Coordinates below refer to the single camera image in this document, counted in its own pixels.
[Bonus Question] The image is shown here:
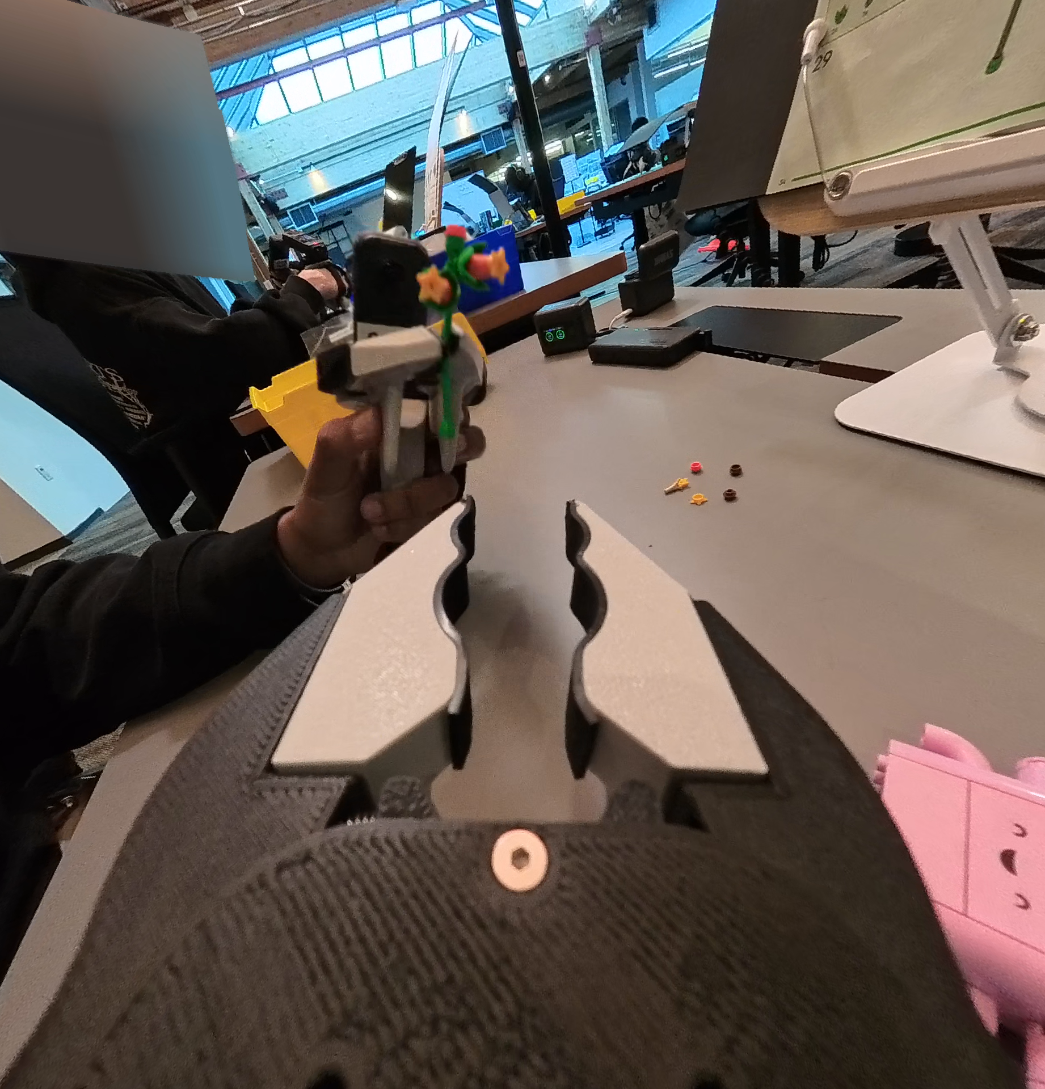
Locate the black ceiling pole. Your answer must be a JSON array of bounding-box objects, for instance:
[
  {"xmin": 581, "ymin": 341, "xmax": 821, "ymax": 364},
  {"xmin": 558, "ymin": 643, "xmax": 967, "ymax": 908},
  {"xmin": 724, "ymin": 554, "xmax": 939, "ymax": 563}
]
[{"xmin": 495, "ymin": 0, "xmax": 573, "ymax": 258}]

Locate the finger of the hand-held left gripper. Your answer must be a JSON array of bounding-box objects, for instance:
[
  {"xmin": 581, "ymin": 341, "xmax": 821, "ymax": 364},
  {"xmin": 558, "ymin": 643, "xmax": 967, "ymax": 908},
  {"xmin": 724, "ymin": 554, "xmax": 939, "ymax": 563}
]
[
  {"xmin": 427, "ymin": 326, "xmax": 491, "ymax": 473},
  {"xmin": 351, "ymin": 327, "xmax": 445, "ymax": 492}
]

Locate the open instruction booklet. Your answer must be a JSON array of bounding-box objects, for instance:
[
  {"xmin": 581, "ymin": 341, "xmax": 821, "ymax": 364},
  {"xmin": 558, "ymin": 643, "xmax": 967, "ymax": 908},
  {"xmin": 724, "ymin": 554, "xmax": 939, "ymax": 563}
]
[{"xmin": 765, "ymin": 0, "xmax": 1045, "ymax": 194}]

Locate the white book stand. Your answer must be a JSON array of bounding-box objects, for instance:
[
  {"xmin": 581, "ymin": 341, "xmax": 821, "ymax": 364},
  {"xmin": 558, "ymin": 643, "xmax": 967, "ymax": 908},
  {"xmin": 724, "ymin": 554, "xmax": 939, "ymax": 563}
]
[{"xmin": 759, "ymin": 119, "xmax": 1045, "ymax": 488}]

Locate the flat black box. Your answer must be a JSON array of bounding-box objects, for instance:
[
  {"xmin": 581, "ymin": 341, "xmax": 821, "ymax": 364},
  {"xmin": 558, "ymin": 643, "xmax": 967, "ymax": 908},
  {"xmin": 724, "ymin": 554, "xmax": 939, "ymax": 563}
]
[{"xmin": 589, "ymin": 326, "xmax": 713, "ymax": 369}]

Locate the blue parts bin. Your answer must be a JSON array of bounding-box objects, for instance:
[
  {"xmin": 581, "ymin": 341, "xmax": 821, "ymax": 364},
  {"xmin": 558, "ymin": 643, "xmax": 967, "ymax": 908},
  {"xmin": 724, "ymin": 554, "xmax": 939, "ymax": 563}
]
[{"xmin": 458, "ymin": 225, "xmax": 524, "ymax": 299}]

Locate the person's left forearm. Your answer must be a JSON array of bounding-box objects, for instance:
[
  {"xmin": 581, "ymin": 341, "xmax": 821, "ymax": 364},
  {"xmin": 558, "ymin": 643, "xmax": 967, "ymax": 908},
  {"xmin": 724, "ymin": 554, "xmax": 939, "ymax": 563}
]
[{"xmin": 0, "ymin": 509, "xmax": 345, "ymax": 769}]

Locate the wooden table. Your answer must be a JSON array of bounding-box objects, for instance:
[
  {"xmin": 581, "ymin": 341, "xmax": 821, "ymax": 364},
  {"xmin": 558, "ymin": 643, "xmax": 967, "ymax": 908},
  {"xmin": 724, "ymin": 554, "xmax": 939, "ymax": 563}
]
[{"xmin": 467, "ymin": 251, "xmax": 630, "ymax": 339}]

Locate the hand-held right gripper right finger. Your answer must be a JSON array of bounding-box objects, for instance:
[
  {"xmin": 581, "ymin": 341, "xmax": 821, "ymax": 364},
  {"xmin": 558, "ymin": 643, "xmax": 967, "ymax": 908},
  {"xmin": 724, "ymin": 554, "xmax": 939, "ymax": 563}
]
[{"xmin": 565, "ymin": 500, "xmax": 770, "ymax": 784}]

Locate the black jacket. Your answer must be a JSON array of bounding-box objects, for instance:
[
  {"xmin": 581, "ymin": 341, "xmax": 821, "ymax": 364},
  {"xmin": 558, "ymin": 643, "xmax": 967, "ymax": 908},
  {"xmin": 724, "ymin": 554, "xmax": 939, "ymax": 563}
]
[{"xmin": 0, "ymin": 749, "xmax": 90, "ymax": 1022}]

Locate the green flower stem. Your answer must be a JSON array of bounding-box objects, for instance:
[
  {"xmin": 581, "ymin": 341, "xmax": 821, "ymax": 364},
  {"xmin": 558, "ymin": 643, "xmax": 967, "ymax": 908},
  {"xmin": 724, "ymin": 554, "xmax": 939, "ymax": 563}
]
[{"xmin": 416, "ymin": 225, "xmax": 511, "ymax": 441}]

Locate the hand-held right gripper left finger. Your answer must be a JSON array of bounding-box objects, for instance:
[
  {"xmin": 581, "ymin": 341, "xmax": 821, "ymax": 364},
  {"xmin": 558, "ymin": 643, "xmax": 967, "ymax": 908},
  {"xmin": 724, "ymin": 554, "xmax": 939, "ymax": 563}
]
[{"xmin": 271, "ymin": 497, "xmax": 478, "ymax": 779}]

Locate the black power bank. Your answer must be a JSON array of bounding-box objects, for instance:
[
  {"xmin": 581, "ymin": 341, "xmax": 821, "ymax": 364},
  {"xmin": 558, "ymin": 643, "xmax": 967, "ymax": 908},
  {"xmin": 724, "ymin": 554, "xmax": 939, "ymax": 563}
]
[{"xmin": 535, "ymin": 296, "xmax": 597, "ymax": 357}]

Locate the yellow storage bin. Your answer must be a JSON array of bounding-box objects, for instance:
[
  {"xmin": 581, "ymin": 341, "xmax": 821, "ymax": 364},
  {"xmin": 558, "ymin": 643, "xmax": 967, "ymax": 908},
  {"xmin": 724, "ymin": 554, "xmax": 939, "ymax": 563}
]
[{"xmin": 250, "ymin": 315, "xmax": 490, "ymax": 471}]

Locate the person's left hand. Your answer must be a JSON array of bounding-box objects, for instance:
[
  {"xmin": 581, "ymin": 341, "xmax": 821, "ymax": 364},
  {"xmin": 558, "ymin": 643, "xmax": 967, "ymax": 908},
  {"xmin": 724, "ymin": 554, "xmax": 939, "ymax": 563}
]
[{"xmin": 277, "ymin": 408, "xmax": 488, "ymax": 590}]

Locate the black charging dock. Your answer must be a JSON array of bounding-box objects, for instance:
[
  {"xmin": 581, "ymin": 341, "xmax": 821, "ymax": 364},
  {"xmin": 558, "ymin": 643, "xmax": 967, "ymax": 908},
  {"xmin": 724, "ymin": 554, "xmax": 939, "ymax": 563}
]
[{"xmin": 618, "ymin": 231, "xmax": 682, "ymax": 314}]

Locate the pink brick figure pot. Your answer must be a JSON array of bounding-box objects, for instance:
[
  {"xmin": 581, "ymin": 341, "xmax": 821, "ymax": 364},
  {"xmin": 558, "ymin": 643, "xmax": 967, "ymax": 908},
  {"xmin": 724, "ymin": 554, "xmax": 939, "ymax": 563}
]
[{"xmin": 874, "ymin": 723, "xmax": 1045, "ymax": 1089}]

